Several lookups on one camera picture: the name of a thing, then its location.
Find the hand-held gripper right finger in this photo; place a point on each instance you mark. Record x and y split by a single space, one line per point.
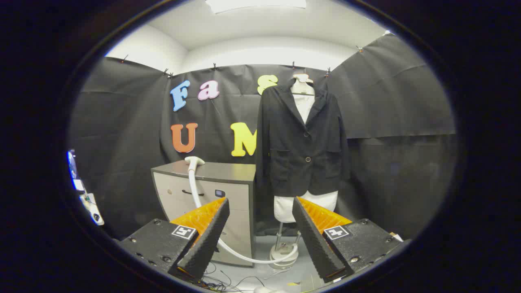
313 240

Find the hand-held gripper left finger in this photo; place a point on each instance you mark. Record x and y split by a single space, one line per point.
209 240

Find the black jacket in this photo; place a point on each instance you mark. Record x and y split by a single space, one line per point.
285 138

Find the white mannequin torso with stand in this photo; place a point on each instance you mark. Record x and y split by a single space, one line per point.
285 207

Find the grey drawer cabinet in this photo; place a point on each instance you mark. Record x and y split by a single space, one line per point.
228 173

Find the white device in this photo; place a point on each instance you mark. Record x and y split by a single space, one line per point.
93 209

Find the black backdrop cloth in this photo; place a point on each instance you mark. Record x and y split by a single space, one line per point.
386 101

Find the row of backdrop clips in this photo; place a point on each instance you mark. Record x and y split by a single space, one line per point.
214 66

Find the ceiling light panel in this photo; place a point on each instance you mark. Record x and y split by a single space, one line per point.
256 4

